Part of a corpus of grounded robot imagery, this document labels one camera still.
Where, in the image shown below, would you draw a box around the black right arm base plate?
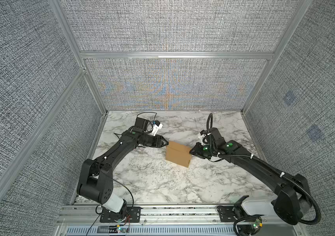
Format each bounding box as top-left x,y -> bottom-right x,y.
217,205 -> 263,225

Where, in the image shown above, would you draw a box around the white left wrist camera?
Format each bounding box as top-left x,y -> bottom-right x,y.
151,121 -> 163,136

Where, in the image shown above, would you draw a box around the aluminium enclosure frame bars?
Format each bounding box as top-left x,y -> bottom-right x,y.
0,1 -> 305,199

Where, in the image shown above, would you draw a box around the aluminium front rail frame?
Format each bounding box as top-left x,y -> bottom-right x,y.
52,198 -> 309,236

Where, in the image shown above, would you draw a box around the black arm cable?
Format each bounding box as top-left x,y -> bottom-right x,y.
85,111 -> 158,236
206,112 -> 322,236

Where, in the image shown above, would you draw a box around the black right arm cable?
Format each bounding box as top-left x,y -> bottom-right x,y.
206,112 -> 322,236

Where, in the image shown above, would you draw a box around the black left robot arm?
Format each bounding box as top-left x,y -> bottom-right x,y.
77,117 -> 168,218

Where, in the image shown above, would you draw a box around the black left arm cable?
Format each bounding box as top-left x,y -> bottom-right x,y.
85,111 -> 158,236

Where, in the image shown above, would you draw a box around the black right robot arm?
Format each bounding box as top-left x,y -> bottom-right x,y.
190,128 -> 315,225

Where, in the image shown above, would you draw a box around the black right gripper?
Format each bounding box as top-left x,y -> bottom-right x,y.
188,143 -> 217,160

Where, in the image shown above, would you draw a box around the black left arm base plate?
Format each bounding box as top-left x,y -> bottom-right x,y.
100,206 -> 141,224

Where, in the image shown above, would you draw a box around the brown cardboard box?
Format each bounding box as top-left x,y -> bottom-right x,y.
165,141 -> 192,168

